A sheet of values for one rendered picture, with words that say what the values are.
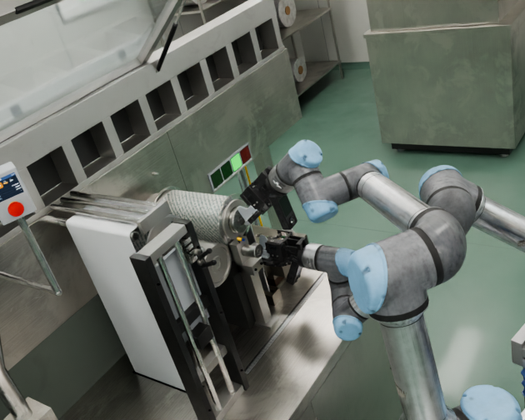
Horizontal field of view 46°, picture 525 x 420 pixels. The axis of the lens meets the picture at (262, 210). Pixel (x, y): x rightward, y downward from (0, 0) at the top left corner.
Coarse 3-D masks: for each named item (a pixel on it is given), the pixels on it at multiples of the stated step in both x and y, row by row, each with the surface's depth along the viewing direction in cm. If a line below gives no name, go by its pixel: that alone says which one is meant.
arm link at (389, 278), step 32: (352, 256) 112; (384, 256) 108; (416, 256) 108; (352, 288) 115; (384, 288) 107; (416, 288) 109; (384, 320) 111; (416, 320) 112; (416, 352) 114; (416, 384) 116; (416, 416) 119; (448, 416) 122
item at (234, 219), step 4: (232, 208) 172; (236, 208) 171; (232, 212) 170; (236, 212) 170; (232, 216) 170; (236, 216) 171; (240, 216) 173; (228, 220) 171; (232, 220) 170; (236, 220) 171; (240, 220) 172; (244, 220) 174; (228, 224) 171; (232, 224) 170; (236, 224) 171; (240, 224) 173; (244, 224) 174; (232, 228) 171; (236, 228) 171; (240, 228) 173; (244, 228) 174; (240, 232) 173
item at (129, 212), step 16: (80, 192) 164; (64, 208) 159; (80, 208) 156; (96, 208) 158; (112, 208) 152; (128, 208) 149; (144, 208) 151; (160, 208) 146; (128, 224) 146; (144, 224) 142
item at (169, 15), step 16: (0, 0) 107; (16, 0) 108; (32, 0) 110; (48, 0) 112; (176, 0) 165; (0, 16) 105; (16, 16) 109; (160, 32) 175; (160, 64) 187; (112, 80) 178; (80, 96) 170; (48, 112) 162; (16, 128) 155
